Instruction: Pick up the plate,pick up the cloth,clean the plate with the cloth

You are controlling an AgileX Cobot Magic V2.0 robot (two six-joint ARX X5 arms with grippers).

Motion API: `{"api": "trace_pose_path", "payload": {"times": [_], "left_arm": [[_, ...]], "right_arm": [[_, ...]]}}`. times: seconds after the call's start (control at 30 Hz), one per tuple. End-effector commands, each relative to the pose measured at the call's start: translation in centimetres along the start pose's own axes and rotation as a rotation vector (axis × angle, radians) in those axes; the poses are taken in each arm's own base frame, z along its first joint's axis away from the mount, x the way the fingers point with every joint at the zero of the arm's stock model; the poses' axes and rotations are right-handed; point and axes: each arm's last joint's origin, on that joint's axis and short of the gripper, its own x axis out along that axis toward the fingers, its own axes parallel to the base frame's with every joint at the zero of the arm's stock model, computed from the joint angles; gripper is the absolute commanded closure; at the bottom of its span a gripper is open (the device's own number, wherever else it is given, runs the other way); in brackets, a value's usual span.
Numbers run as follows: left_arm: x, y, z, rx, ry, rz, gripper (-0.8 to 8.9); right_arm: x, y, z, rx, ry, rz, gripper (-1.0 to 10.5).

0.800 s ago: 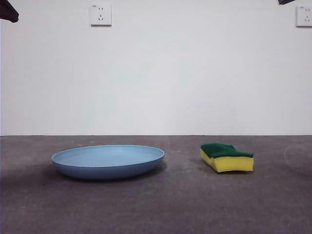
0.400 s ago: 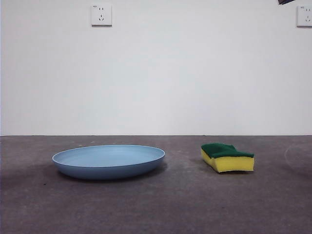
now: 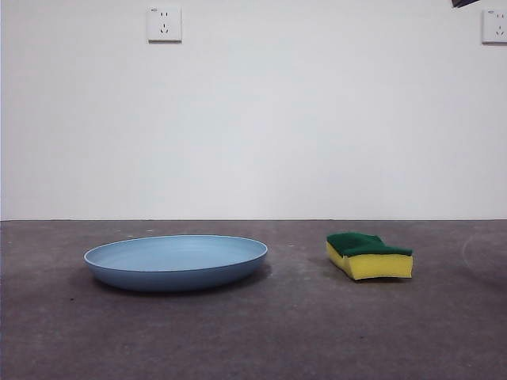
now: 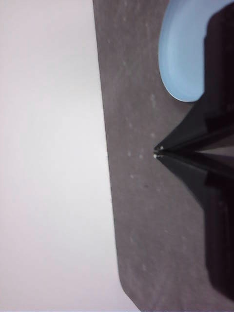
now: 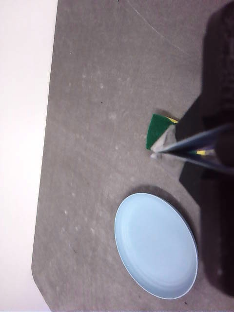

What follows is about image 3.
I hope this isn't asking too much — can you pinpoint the yellow sponge with green scourer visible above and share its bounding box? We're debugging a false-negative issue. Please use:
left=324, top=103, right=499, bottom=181
left=326, top=232, right=414, bottom=281

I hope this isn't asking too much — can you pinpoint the light blue round plate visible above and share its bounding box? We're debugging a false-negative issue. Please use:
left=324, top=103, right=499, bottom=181
left=83, top=234, right=269, bottom=293

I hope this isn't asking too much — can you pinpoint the white wall power socket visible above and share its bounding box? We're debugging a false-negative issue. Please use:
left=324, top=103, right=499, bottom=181
left=147, top=6, right=183, bottom=44
left=481, top=9, right=507, bottom=44

